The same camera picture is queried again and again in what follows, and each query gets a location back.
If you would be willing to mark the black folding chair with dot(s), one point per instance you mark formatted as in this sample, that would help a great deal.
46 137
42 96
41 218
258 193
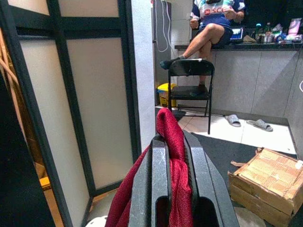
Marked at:
189 68

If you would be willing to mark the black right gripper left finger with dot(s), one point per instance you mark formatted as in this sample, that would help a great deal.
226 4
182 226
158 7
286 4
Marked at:
158 170

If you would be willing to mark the black framed frosted screen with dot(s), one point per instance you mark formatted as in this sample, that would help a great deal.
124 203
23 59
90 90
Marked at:
99 94

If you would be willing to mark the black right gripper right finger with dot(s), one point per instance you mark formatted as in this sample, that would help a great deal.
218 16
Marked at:
203 179

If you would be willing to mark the metal pot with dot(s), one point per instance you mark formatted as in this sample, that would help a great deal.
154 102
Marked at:
266 39

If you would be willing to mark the large dark floor mat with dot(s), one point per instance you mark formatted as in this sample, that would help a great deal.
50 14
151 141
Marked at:
217 151

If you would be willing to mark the tall grey cabinet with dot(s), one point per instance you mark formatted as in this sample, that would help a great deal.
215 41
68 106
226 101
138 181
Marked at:
161 63

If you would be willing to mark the grey slipper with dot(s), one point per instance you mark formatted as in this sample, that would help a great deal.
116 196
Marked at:
260 124
233 120

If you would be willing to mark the dark glass bottle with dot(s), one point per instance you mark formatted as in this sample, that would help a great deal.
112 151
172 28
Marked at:
267 28

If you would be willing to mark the worn cardboard box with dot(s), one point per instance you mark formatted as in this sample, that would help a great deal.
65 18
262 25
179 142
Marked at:
267 179

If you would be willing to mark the open laptop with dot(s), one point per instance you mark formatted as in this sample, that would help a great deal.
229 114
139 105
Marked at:
236 35

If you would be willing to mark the red knitted garment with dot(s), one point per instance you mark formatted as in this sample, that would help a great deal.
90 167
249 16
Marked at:
175 146

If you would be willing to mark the person in blue white jersey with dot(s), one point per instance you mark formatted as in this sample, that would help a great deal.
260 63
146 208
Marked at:
208 30

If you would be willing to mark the kitchen counter with black top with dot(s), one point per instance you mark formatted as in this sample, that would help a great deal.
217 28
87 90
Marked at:
236 78

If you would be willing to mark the yellow plastic bin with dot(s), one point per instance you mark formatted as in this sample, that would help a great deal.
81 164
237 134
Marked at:
164 91

